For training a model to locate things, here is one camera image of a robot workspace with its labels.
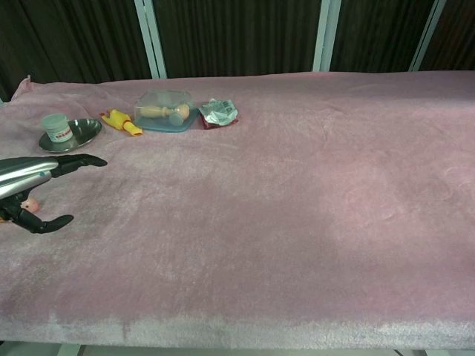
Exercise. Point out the dark pleated curtain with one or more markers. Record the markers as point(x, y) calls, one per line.
point(241, 33)

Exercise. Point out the small white ointment jar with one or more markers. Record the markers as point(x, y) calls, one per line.
point(56, 128)

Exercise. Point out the small pink toy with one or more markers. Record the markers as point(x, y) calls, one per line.
point(29, 204)

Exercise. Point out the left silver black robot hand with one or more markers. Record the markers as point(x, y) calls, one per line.
point(22, 172)

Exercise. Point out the pink plush table cloth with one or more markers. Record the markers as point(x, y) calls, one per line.
point(259, 207)

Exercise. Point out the crumpled silver red snack packet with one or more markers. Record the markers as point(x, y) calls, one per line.
point(218, 113)

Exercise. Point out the yellow rubber chicken toy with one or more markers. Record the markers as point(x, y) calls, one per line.
point(120, 121)

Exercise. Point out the oval stainless steel dish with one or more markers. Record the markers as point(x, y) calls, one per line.
point(79, 133)

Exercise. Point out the light blue metal frame post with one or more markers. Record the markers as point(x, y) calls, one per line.
point(426, 35)
point(152, 37)
point(326, 35)

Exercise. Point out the clear box with blue lid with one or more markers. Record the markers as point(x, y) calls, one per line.
point(165, 109)

